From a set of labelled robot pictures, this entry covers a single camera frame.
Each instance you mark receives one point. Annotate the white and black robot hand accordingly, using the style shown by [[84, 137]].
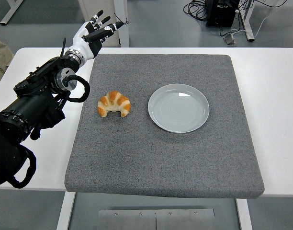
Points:
[[83, 38]]

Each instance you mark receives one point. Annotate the golden croissant bread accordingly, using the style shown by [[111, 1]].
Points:
[[113, 98]]

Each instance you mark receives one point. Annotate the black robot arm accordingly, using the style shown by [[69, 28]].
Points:
[[24, 107]]

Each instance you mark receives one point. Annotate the round grey plate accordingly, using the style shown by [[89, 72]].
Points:
[[178, 110]]

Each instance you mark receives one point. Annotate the white cabinet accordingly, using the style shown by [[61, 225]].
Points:
[[89, 7]]

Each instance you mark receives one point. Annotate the person in beige trousers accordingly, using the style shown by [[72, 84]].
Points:
[[0, 60]]

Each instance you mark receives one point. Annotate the grey felt mat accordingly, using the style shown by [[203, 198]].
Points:
[[137, 155]]

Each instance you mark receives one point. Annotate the black computer tower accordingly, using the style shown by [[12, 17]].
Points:
[[220, 14]]

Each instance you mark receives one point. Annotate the small grey floor pedal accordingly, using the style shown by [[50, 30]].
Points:
[[230, 39]]

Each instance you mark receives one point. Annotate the white desk leg with foot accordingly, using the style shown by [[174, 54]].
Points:
[[248, 26]]

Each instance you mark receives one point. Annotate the white table leg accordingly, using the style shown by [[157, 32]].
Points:
[[65, 210], [244, 215]]

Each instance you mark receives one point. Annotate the white desk leg frame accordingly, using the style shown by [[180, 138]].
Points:
[[11, 13]]

